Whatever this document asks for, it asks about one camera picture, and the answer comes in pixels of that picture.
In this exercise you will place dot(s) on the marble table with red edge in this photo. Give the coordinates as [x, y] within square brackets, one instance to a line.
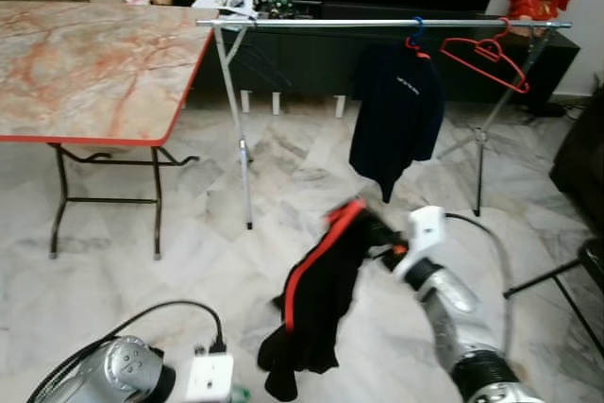
[94, 73]

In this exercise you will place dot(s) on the white paper stack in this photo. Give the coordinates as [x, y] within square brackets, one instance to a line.
[222, 5]

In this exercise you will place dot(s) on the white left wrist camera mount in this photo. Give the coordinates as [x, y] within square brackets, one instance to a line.
[209, 379]

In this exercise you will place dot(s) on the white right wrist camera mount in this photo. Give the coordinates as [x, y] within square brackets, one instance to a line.
[423, 233]

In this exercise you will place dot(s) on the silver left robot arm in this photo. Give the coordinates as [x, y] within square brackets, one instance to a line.
[118, 370]

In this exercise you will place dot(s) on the black television console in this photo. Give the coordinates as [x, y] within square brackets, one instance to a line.
[311, 68]

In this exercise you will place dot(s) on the black knit garment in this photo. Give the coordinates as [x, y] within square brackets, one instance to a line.
[321, 309]

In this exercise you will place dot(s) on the silver metal clothes rack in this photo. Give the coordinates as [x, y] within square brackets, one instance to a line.
[321, 23]

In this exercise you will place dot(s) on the dark fabric sofa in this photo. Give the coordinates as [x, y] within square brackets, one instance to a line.
[580, 158]

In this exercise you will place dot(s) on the red plastic hanger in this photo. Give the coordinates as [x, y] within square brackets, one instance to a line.
[522, 85]

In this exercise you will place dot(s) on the navy blue t-shirt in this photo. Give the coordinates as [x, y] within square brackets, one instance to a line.
[396, 110]

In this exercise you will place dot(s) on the blue plastic hanger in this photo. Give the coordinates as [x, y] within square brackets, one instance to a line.
[420, 25]

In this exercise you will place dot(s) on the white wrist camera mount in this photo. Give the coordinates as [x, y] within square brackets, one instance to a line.
[423, 233]
[209, 379]

